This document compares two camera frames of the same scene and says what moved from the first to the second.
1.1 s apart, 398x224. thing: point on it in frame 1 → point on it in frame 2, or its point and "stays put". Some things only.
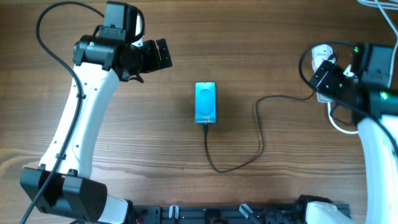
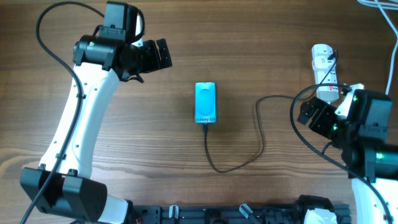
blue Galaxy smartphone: [205, 102] stays put
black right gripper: [332, 71] → [326, 110]
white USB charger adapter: [318, 59] stays put
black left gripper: [153, 63] stays put
